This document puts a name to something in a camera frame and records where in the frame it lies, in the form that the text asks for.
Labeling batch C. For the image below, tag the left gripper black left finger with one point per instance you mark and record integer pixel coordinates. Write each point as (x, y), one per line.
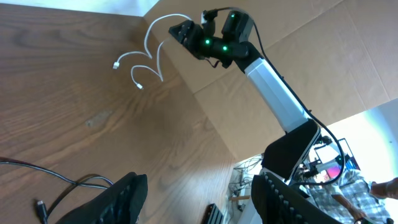
(120, 203)

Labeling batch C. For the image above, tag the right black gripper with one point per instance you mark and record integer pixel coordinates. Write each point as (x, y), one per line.
(199, 40)

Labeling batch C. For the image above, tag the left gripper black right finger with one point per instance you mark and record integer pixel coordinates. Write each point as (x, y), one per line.
(276, 202)

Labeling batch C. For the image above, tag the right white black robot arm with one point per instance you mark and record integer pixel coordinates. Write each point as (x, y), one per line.
(302, 130)

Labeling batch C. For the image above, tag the background equipment clutter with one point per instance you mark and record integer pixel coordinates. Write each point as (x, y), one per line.
(241, 180)

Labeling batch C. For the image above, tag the person in plaid shirt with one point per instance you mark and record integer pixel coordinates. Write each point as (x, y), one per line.
(353, 197)

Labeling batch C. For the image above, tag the brown cardboard panel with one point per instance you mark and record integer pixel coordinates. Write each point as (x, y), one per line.
(340, 57)

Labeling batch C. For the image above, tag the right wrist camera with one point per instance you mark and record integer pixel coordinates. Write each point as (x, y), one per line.
(208, 21)

